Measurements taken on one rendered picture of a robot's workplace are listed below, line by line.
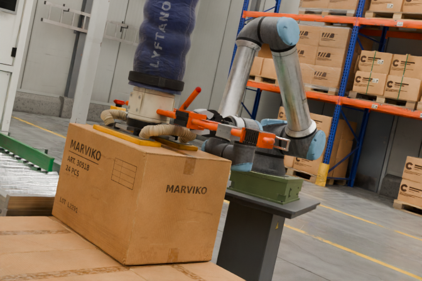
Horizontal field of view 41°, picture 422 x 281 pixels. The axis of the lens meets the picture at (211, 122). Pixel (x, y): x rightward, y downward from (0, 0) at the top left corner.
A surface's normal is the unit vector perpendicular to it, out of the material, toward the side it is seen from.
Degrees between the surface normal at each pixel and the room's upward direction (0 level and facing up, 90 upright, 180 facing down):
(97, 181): 90
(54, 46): 90
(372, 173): 90
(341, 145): 89
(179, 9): 77
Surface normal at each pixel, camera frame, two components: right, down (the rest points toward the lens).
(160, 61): 0.15, -0.19
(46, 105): 0.69, 0.18
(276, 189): -0.41, -0.04
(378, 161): -0.70, -0.11
